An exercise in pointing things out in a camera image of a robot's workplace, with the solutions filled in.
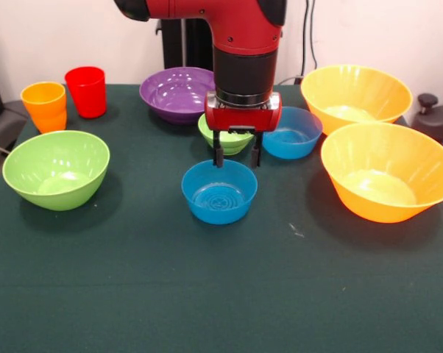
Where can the large green bowl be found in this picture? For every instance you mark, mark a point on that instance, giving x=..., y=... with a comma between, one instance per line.
x=56, y=173

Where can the dark green table cloth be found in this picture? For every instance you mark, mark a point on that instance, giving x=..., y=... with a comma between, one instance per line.
x=207, y=276

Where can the purple bowl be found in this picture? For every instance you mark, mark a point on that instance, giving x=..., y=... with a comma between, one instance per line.
x=177, y=95

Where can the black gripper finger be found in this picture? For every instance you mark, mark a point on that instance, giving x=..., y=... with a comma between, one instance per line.
x=218, y=150
x=256, y=150

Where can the orange cup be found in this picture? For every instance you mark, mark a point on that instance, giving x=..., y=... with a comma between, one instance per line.
x=45, y=106

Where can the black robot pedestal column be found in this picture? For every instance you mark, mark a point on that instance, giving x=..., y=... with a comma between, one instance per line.
x=184, y=44

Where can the red cup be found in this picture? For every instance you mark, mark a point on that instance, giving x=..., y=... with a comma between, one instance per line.
x=86, y=92

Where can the blue bowl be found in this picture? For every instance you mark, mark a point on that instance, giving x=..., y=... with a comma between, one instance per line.
x=219, y=195
x=293, y=141

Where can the small green bowl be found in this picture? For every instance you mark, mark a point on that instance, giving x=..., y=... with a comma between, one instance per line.
x=236, y=145

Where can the large orange bowl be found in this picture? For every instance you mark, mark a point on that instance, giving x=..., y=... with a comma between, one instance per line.
x=383, y=176
x=355, y=92

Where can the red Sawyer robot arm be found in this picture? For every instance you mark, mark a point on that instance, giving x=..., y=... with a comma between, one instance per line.
x=243, y=36

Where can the black pedestal foot with knob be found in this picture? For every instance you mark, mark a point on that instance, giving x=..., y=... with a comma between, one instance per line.
x=436, y=117

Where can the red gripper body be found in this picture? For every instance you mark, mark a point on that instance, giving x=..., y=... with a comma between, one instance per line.
x=243, y=117

